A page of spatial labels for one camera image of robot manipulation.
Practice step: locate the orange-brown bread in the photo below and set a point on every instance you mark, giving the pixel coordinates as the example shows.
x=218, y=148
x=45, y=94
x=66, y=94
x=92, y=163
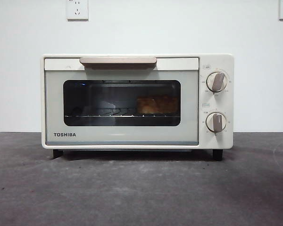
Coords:
x=155, y=104

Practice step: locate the cream oven knob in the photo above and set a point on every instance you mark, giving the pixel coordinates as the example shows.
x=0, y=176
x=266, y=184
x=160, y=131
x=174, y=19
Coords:
x=216, y=122
x=216, y=81

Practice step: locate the cream Toshiba toaster oven body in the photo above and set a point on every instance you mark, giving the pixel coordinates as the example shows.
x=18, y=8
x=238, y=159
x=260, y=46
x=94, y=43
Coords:
x=217, y=63

